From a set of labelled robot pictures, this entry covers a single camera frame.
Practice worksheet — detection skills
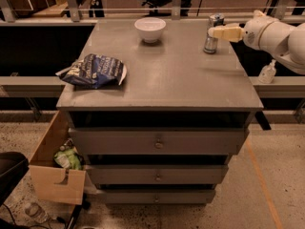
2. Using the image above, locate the green snack bag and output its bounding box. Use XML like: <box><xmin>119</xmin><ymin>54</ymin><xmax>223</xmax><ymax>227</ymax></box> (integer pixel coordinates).
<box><xmin>53</xmin><ymin>146</ymin><xmax>82</xmax><ymax>170</ymax></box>

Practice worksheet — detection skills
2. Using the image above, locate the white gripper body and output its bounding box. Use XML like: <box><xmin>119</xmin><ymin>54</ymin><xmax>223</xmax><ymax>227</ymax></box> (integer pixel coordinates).
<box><xmin>243</xmin><ymin>10</ymin><xmax>278</xmax><ymax>52</ymax></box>

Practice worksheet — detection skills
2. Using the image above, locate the middle grey drawer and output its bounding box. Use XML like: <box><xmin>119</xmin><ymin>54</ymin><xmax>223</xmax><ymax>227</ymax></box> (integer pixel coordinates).
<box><xmin>86</xmin><ymin>165</ymin><xmax>228</xmax><ymax>185</ymax></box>

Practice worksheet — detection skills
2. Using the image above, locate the metal railing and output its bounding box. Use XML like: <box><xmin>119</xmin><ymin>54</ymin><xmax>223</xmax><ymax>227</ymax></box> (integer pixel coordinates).
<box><xmin>1</xmin><ymin>0</ymin><xmax>304</xmax><ymax>23</ymax></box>

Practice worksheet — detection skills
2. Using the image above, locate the clear plastic bottle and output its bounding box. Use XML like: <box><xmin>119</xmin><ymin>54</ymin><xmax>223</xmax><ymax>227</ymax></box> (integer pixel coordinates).
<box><xmin>25</xmin><ymin>202</ymin><xmax>49</xmax><ymax>224</ymax></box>

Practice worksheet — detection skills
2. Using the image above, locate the black chair seat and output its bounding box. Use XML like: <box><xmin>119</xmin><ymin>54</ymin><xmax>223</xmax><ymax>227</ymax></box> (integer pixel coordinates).
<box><xmin>0</xmin><ymin>152</ymin><xmax>29</xmax><ymax>205</ymax></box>

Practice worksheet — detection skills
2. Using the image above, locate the blue chip bag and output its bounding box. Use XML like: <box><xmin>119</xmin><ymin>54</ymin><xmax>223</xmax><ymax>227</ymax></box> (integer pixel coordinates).
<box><xmin>55</xmin><ymin>53</ymin><xmax>127</xmax><ymax>89</ymax></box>

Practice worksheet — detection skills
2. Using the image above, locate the grey drawer cabinet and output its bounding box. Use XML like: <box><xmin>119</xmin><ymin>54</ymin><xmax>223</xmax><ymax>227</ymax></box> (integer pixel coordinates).
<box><xmin>57</xmin><ymin>19</ymin><xmax>262</xmax><ymax>194</ymax></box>

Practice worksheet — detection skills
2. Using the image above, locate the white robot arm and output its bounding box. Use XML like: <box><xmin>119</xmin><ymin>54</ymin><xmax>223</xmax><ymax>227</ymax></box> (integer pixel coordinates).
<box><xmin>208</xmin><ymin>10</ymin><xmax>305</xmax><ymax>75</ymax></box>

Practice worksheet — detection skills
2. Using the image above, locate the bottom grey drawer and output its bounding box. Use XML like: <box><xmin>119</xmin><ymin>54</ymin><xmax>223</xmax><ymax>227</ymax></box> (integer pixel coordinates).
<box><xmin>98</xmin><ymin>189</ymin><xmax>215</xmax><ymax>204</ymax></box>

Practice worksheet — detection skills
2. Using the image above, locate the top grey drawer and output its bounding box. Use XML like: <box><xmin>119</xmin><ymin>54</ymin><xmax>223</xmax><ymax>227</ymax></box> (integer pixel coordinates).
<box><xmin>69</xmin><ymin>129</ymin><xmax>249</xmax><ymax>155</ymax></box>

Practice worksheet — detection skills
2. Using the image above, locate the grey drawer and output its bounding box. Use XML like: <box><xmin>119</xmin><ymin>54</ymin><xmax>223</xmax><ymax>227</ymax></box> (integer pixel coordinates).
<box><xmin>98</xmin><ymin>189</ymin><xmax>215</xmax><ymax>204</ymax></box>
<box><xmin>69</xmin><ymin>129</ymin><xmax>249</xmax><ymax>155</ymax></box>
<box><xmin>86</xmin><ymin>165</ymin><xmax>228</xmax><ymax>185</ymax></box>

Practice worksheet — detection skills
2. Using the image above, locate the hand sanitizer bottle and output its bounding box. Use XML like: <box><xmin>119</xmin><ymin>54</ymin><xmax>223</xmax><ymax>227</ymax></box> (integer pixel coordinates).
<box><xmin>258</xmin><ymin>59</ymin><xmax>276</xmax><ymax>84</ymax></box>

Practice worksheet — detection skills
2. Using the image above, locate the white bowl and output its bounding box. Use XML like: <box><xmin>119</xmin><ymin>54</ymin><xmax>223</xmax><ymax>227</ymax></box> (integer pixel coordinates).
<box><xmin>134</xmin><ymin>17</ymin><xmax>166</xmax><ymax>43</ymax></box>

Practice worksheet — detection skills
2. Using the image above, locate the cardboard box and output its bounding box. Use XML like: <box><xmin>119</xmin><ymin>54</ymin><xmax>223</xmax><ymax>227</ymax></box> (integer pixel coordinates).
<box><xmin>30</xmin><ymin>112</ymin><xmax>86</xmax><ymax>205</ymax></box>

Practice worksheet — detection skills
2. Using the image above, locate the redbull can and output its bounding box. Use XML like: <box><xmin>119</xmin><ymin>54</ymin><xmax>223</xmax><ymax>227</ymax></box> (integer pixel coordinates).
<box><xmin>203</xmin><ymin>13</ymin><xmax>224</xmax><ymax>54</ymax></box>

